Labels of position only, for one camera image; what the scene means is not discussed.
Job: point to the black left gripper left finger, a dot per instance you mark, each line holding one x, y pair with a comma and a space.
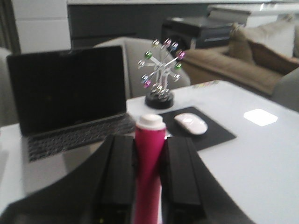
99, 191

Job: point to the grey open laptop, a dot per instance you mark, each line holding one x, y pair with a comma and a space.
68, 99

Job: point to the brown sofa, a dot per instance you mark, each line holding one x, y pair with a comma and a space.
255, 58

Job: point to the grey armchair right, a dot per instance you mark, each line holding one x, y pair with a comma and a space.
133, 50

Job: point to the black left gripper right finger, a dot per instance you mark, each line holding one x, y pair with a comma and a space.
190, 193

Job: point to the pink marker pen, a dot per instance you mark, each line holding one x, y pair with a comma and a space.
149, 141

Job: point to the ferris wheel desk ornament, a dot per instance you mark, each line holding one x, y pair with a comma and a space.
160, 96

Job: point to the black mouse pad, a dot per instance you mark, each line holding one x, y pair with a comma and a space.
215, 134

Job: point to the black printer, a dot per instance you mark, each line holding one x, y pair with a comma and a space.
196, 32

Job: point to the white computer mouse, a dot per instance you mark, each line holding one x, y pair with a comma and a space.
192, 123

